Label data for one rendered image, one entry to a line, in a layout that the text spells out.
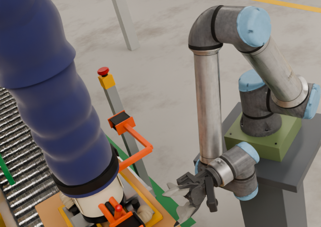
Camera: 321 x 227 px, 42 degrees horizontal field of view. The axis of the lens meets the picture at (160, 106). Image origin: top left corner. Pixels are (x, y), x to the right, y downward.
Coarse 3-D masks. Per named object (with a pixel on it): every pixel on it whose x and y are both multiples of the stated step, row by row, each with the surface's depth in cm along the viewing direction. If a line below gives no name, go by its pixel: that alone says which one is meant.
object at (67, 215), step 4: (60, 208) 165; (64, 208) 163; (72, 208) 159; (76, 208) 158; (60, 212) 163; (64, 212) 162; (68, 212) 161; (72, 212) 157; (76, 212) 157; (64, 216) 161; (68, 216) 159; (72, 216) 159; (64, 220) 159; (68, 220) 158; (68, 224) 157; (72, 224) 156; (96, 224) 153; (100, 224) 153
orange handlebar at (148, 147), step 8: (128, 128) 176; (136, 136) 170; (144, 144) 165; (144, 152) 161; (128, 160) 159; (136, 160) 160; (120, 168) 157; (112, 200) 143; (104, 208) 141; (112, 216) 138
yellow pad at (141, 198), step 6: (120, 174) 172; (126, 180) 168; (132, 186) 164; (138, 192) 161; (138, 198) 158; (144, 198) 157; (126, 204) 157; (132, 204) 153; (138, 204) 153; (144, 204) 154; (150, 204) 154; (126, 210) 155; (132, 210) 153; (156, 210) 151; (156, 216) 149; (150, 222) 147; (156, 222) 148
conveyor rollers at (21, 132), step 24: (0, 96) 363; (0, 120) 332; (0, 144) 301; (24, 144) 291; (0, 168) 278; (24, 168) 268; (48, 168) 265; (24, 192) 252; (48, 192) 241; (24, 216) 229
